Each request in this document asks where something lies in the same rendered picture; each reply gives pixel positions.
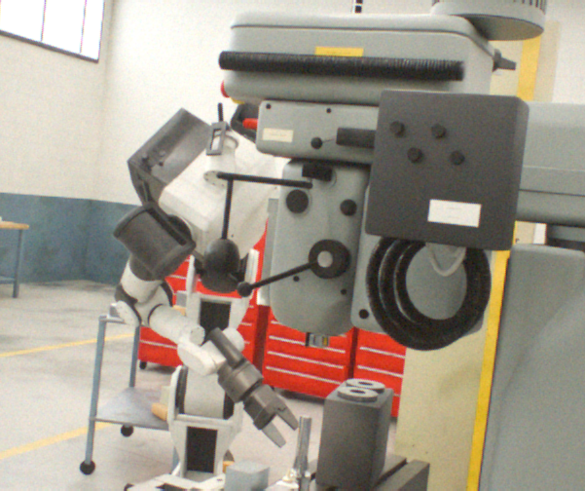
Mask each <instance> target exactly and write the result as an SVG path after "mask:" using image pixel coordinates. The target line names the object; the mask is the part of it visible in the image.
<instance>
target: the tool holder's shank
mask: <svg viewBox="0 0 585 491"><path fill-rule="evenodd" d="M311 422H312V416H311V415H307V414H300V419H299V428H298V436H297V446H296V455H295V458H294V462H293V467H292V468H293V469H294V473H295V474H305V473H306V471H307V470H308V449H310V440H311Z"/></svg>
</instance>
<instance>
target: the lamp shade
mask: <svg viewBox="0 0 585 491"><path fill-rule="evenodd" d="M240 259H241V256H239V252H238V246H237V245H236V244H235V243H234V242H233V241H231V240H229V239H222V238H220V239H215V240H213V241H211V242H210V243H208V245H207V248H206V250H205V252H204V255H203V264H202V267H203V268H204V269H209V270H215V271H226V272H238V268H239V260H240Z"/></svg>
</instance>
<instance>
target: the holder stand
mask: <svg viewBox="0 0 585 491"><path fill-rule="evenodd" d="M392 398H393V389H391V388H385V387H384V384H382V383H378V382H374V381H369V380H361V379H350V380H346V381H345V382H344V383H343V384H341V385H340V386H339V387H338V388H337V389H336V390H335V391H334V392H332V393H330V395H329V396H328V397H327V398H326V399H325V400H324V406H323V414H322V424H321V432H320V441H319V449H318V458H317V467H316V475H315V482H316V483H320V484H325V486H330V487H336V488H341V489H346V490H350V491H371V489H372V487H373V484H374V483H375V481H376V479H378V477H379V475H380V474H381V472H382V470H383V468H384V464H385V455H386V448H387V439H388V431H389V423H390V413H391V405H392Z"/></svg>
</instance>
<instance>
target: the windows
mask: <svg viewBox="0 0 585 491"><path fill-rule="evenodd" d="M104 1H105V0H0V35H2V36H5V37H9V38H12V39H15V40H20V41H22V42H25V43H29V44H32V45H35V46H40V47H43V48H46V49H49V50H53V51H56V52H59V53H63V54H64V55H67V56H70V57H75V58H78V59H82V60H86V61H89V62H93V63H98V62H99V51H100V41H101V30H102V22H103V12H104Z"/></svg>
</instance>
